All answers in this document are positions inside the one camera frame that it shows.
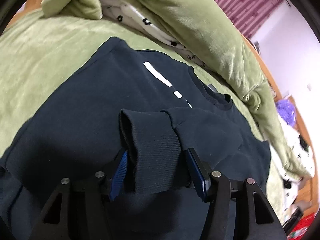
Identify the dark navy sweatshirt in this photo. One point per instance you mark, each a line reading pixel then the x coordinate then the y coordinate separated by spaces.
pixel 87 105

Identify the maroon flowered curtain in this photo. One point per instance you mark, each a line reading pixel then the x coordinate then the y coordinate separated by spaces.
pixel 237 0

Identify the green quilt with flowered lining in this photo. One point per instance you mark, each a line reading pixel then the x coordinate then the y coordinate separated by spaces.
pixel 187 17

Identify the red printed cloth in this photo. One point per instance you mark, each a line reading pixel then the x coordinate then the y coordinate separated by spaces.
pixel 302 227

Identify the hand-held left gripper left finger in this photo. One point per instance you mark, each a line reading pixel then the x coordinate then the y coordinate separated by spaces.
pixel 120 172

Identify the white wall socket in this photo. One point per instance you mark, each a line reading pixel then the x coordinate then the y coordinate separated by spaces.
pixel 309 87

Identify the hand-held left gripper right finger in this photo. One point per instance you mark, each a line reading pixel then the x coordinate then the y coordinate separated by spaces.
pixel 197 172

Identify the purple plush toy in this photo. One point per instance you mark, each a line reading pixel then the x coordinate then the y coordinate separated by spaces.
pixel 286 110

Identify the wooden bed frame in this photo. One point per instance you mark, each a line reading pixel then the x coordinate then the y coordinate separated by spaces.
pixel 260 60

